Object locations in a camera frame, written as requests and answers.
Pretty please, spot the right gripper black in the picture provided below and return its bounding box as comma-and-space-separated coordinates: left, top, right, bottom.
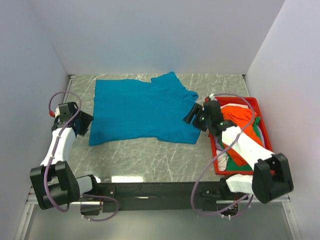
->
182, 103, 212, 133

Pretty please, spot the teal t shirt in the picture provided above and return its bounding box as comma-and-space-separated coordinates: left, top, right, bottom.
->
88, 72, 200, 146

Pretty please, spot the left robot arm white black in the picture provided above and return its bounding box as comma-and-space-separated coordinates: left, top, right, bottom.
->
29, 102, 100, 210

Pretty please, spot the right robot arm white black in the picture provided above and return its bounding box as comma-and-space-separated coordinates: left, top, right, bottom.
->
183, 99, 294, 204

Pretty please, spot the lavender t shirt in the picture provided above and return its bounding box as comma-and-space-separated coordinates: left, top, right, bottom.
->
213, 116, 266, 151

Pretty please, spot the orange t shirt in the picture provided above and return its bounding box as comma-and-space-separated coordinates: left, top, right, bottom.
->
221, 106, 262, 165

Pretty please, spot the white t shirt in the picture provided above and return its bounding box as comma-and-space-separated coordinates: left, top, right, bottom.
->
213, 103, 249, 171

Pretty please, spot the red plastic bin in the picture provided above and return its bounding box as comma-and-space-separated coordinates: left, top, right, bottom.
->
213, 96, 273, 175

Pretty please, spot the green t shirt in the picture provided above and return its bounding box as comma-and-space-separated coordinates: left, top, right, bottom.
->
214, 119, 262, 172

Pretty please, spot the black base bar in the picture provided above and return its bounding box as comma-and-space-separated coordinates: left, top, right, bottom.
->
79, 181, 241, 217

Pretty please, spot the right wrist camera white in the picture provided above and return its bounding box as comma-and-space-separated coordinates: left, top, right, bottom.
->
208, 93, 216, 101

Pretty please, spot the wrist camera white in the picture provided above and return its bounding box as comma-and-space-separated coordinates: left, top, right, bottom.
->
208, 93, 216, 101
48, 105, 60, 121

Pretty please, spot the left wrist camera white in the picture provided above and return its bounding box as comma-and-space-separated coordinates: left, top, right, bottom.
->
48, 105, 60, 121

